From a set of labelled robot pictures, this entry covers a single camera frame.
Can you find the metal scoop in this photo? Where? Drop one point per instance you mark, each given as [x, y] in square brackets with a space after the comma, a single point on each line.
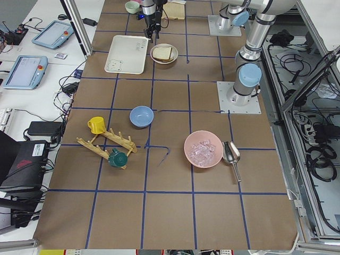
[231, 156]

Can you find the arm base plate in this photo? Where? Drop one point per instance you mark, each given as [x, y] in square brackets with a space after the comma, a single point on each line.
[219, 26]
[229, 101]

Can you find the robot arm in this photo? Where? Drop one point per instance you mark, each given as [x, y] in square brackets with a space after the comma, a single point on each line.
[237, 14]
[248, 73]

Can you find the bread slice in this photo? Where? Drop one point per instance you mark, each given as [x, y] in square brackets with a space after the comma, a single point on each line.
[162, 53]
[172, 58]

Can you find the black computer box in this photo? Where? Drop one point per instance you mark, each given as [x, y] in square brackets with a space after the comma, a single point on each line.
[22, 164]

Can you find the cream round plate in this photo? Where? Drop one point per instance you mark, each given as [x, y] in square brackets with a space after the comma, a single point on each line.
[162, 45]

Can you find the wooden cutting board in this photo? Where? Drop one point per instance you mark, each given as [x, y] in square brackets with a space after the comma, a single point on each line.
[174, 10]

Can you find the black power adapter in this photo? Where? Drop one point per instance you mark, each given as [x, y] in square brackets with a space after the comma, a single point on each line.
[44, 129]

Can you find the green bowl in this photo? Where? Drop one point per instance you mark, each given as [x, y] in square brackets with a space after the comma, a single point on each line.
[132, 7]

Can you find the bread slice on plate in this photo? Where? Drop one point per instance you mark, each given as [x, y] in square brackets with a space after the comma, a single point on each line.
[172, 58]

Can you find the yellow cup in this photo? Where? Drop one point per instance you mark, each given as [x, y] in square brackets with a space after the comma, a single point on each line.
[96, 125]

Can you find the pink bowl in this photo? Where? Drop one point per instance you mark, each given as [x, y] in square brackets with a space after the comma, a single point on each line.
[201, 135]

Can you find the upper teach pendant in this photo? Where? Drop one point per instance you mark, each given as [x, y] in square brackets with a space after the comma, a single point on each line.
[54, 35]

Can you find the blue bowl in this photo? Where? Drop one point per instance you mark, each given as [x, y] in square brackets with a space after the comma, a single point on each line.
[141, 116]

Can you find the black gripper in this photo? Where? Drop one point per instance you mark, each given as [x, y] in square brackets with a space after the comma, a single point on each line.
[149, 19]

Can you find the lower teach pendant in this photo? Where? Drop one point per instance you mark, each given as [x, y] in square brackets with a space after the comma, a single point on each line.
[26, 73]

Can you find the dark green cup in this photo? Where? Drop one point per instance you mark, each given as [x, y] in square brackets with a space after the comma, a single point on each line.
[117, 158]

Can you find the ice cubes pile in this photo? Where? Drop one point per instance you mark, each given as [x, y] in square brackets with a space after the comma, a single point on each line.
[202, 153]

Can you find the cream bear tray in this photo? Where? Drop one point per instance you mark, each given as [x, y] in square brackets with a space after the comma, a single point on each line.
[127, 55]

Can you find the teach pendant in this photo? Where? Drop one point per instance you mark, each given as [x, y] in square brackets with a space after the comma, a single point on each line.
[26, 73]
[54, 35]

